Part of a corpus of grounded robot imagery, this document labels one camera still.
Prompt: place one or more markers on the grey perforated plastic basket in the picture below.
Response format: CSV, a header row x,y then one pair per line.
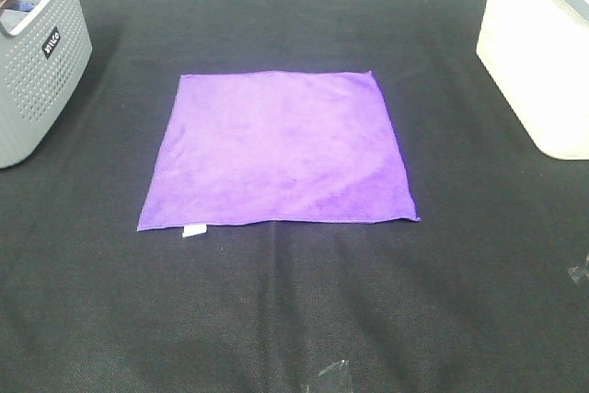
x,y
43,57

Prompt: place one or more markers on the clear tape piece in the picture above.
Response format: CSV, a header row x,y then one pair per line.
x,y
335,378
579,274

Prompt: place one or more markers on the white plastic storage bin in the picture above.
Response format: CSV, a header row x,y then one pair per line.
x,y
536,52

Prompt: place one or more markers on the purple microfiber towel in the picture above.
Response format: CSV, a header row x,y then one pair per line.
x,y
246,148

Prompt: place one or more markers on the clear tape piece front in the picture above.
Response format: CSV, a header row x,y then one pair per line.
x,y
335,378

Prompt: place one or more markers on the clothes inside grey basket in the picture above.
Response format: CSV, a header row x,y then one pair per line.
x,y
13,12

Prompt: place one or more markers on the clear tape piece right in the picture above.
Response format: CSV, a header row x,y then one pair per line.
x,y
579,274

